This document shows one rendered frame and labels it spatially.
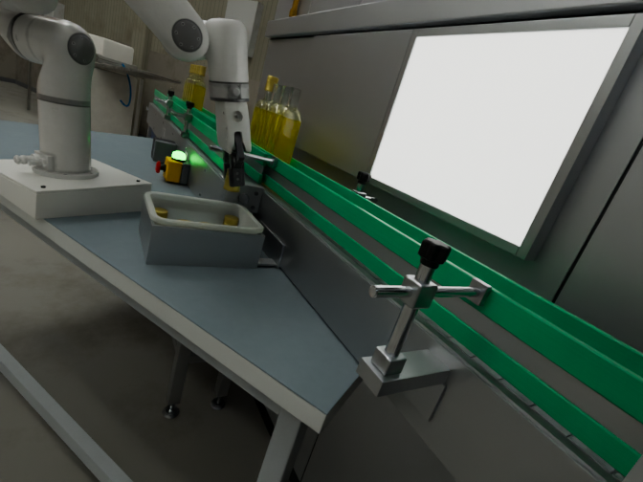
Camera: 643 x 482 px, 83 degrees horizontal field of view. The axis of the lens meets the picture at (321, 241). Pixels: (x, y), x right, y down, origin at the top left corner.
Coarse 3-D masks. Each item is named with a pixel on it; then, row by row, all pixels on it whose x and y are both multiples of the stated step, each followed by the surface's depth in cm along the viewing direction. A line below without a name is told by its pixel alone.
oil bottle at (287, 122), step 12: (288, 108) 95; (276, 120) 98; (288, 120) 96; (300, 120) 97; (276, 132) 97; (288, 132) 97; (276, 144) 97; (288, 144) 98; (276, 156) 98; (288, 156) 100
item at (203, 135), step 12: (156, 96) 220; (180, 108) 153; (180, 120) 153; (192, 120) 132; (192, 132) 132; (204, 132) 117; (216, 132) 106; (204, 144) 116; (216, 144) 104; (216, 156) 103
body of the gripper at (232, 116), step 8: (216, 104) 71; (224, 104) 68; (232, 104) 68; (240, 104) 69; (216, 112) 73; (224, 112) 69; (232, 112) 68; (240, 112) 69; (248, 112) 70; (216, 120) 74; (224, 120) 69; (232, 120) 69; (240, 120) 70; (248, 120) 70; (216, 128) 76; (224, 128) 70; (232, 128) 69; (240, 128) 70; (248, 128) 71; (224, 136) 71; (232, 136) 70; (248, 136) 71; (224, 144) 72; (232, 144) 70; (248, 144) 72; (248, 152) 74
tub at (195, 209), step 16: (160, 192) 79; (176, 208) 81; (192, 208) 83; (208, 208) 85; (224, 208) 87; (240, 208) 87; (160, 224) 67; (176, 224) 66; (192, 224) 68; (208, 224) 70; (240, 224) 86; (256, 224) 79
